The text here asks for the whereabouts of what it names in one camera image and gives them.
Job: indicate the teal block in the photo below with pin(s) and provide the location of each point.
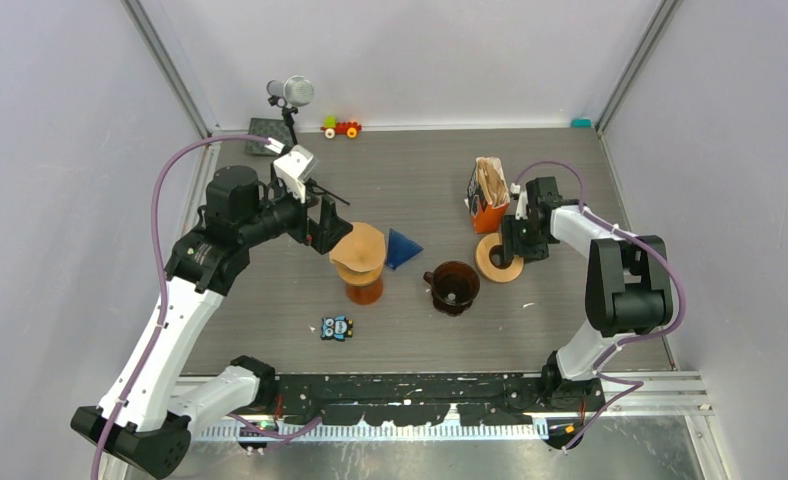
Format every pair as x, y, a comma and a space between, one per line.
583, 123

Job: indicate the brown paper coffee filter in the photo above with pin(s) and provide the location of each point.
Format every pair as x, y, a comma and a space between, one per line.
362, 250

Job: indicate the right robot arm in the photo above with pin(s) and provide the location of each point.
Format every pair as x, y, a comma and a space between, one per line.
627, 290

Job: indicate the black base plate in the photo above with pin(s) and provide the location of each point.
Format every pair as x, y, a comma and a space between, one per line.
478, 399

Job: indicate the wooden ring stand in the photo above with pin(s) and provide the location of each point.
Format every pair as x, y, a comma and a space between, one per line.
489, 264

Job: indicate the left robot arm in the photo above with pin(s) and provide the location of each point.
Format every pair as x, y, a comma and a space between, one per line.
139, 421

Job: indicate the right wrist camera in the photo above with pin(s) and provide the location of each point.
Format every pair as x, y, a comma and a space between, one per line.
519, 195

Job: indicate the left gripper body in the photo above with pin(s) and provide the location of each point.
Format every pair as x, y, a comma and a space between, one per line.
286, 214

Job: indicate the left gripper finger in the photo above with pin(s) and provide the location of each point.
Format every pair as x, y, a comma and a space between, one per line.
323, 239
331, 225

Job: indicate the amber glass carafe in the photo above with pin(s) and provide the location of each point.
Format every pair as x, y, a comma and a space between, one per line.
365, 294

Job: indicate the dark grey studded plate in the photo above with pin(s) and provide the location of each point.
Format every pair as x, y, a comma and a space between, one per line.
267, 128

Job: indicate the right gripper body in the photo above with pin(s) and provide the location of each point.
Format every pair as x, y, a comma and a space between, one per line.
521, 239

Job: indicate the silver microphone on tripod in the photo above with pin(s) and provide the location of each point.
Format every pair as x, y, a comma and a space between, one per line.
290, 95

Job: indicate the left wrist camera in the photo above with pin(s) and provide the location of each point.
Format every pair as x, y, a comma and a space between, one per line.
295, 168

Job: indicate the blue plastic dripper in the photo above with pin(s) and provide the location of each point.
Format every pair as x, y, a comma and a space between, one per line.
400, 249

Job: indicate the blue owl sticker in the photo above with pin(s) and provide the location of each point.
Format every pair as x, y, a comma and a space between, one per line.
338, 328

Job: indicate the colourful toy car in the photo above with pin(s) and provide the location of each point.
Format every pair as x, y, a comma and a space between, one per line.
332, 127

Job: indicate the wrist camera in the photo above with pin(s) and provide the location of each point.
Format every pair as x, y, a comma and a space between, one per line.
519, 195
295, 168

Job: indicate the orange coffee filter box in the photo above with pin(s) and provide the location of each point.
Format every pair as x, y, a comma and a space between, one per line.
487, 195

